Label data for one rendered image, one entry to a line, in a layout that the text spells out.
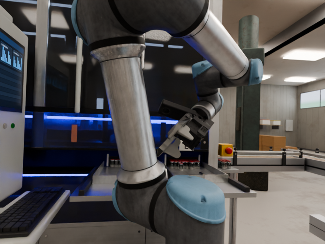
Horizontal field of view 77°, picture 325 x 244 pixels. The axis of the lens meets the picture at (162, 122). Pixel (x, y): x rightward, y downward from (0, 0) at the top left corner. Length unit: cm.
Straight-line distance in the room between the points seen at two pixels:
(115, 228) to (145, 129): 91
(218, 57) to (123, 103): 24
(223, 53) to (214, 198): 31
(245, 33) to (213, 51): 418
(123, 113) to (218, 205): 25
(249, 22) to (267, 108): 916
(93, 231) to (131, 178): 86
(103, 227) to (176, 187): 91
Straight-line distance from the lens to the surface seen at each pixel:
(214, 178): 99
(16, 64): 112
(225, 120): 1224
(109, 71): 43
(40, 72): 126
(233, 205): 156
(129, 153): 44
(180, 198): 40
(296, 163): 170
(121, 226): 128
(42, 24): 134
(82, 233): 131
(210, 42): 46
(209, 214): 40
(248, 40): 460
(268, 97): 1349
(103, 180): 92
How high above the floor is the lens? 114
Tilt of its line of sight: 1 degrees up
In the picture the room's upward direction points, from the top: 2 degrees clockwise
